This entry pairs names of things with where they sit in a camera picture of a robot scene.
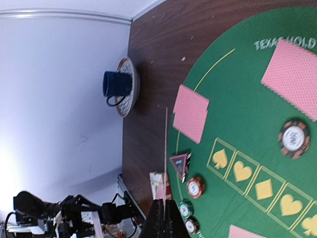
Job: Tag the black triangular all-in button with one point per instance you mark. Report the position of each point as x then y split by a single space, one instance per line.
181 164

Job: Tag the red-backed card deck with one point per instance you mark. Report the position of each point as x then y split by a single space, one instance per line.
97 225

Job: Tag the orange chip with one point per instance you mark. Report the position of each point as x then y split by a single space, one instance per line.
196 186

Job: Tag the dark blue mug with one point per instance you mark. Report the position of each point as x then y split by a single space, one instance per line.
116 84

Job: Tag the left aluminium frame post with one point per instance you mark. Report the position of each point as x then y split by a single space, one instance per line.
63 13

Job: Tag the playing card box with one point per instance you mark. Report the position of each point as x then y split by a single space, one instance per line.
157 186

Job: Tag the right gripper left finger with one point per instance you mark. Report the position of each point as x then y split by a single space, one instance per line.
154 224

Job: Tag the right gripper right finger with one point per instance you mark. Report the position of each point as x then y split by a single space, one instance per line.
173 223

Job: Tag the patterned round plate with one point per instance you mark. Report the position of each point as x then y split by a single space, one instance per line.
127 103

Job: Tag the dealt card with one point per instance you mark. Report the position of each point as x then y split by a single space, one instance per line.
190 113
238 232
292 74

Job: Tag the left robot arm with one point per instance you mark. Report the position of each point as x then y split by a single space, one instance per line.
74 217

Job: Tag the green chip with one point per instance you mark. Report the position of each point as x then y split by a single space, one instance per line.
186 208

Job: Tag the round green poker mat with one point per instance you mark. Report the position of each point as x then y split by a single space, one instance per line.
249 182

